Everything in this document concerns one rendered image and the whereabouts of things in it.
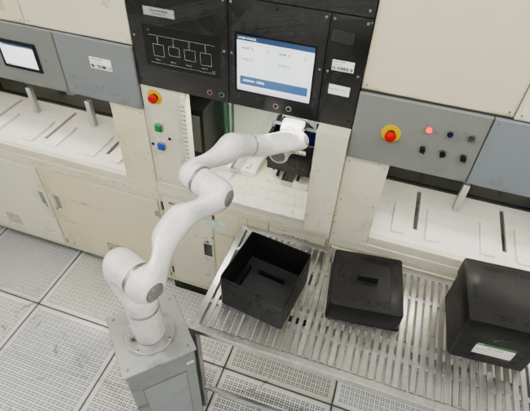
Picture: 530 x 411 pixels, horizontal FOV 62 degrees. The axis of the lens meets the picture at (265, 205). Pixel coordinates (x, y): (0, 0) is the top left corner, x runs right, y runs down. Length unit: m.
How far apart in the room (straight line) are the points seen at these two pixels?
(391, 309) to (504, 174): 0.64
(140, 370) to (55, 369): 1.06
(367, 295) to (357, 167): 0.51
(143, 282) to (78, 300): 1.54
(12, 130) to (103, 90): 0.94
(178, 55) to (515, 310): 1.53
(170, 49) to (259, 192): 0.79
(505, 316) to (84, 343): 2.11
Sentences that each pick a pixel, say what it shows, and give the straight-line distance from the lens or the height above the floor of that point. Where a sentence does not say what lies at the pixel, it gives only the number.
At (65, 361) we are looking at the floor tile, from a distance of 2.76.
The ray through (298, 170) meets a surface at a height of 0.99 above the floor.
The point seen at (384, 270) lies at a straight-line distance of 1.93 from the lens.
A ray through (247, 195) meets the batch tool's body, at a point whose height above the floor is 0.87.
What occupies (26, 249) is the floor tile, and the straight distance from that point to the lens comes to 3.36.
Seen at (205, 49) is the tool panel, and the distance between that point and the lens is 1.71.
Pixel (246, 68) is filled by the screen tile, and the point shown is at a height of 1.56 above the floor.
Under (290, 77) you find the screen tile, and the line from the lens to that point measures 1.63.
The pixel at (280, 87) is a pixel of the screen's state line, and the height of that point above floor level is 1.51.
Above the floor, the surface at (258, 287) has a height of 0.77.
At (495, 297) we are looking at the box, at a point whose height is 1.01.
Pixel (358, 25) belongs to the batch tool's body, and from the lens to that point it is 1.51.
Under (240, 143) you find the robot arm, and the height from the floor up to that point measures 1.41.
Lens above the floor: 2.32
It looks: 44 degrees down
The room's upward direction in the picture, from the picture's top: 3 degrees clockwise
